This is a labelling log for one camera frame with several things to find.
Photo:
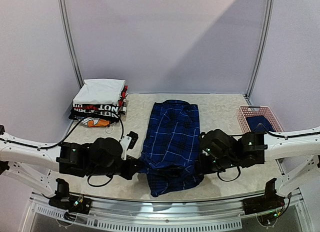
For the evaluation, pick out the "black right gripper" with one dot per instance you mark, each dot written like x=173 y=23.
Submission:
x=200 y=167

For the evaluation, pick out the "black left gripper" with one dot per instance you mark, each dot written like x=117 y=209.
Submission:
x=130 y=170

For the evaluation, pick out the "blue plaid flannel shirt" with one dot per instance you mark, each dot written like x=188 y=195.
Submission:
x=171 y=147

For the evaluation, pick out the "pink plastic laundry basket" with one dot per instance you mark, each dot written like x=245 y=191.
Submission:
x=251 y=111

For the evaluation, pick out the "dark blue garment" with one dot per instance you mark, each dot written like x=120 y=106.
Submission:
x=259 y=123

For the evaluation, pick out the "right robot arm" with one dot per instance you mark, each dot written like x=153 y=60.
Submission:
x=220 y=151

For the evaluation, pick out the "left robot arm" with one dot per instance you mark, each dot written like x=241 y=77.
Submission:
x=104 y=157

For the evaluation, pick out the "orange white printed shirt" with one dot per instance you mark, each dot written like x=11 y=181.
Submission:
x=99 y=123

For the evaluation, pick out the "black shirt with white letters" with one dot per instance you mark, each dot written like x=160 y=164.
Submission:
x=106 y=112

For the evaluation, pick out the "red black plaid shirt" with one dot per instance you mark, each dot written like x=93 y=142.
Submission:
x=122 y=106

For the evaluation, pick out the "white folded t-shirt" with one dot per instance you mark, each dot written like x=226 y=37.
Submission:
x=100 y=91

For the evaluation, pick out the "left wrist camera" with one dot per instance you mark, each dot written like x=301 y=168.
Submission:
x=128 y=142

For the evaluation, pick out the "aluminium front rail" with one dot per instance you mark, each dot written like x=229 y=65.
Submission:
x=107 y=214

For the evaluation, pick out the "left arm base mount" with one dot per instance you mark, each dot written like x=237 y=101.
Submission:
x=62 y=199

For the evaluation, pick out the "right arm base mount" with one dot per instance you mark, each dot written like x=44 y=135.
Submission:
x=272 y=204

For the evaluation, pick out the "left aluminium frame post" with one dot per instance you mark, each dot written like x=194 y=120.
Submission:
x=69 y=42

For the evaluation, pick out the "aluminium frame post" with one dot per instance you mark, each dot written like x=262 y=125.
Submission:
x=69 y=42
x=261 y=48

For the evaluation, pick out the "right aluminium frame post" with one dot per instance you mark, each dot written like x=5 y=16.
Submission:
x=261 y=48

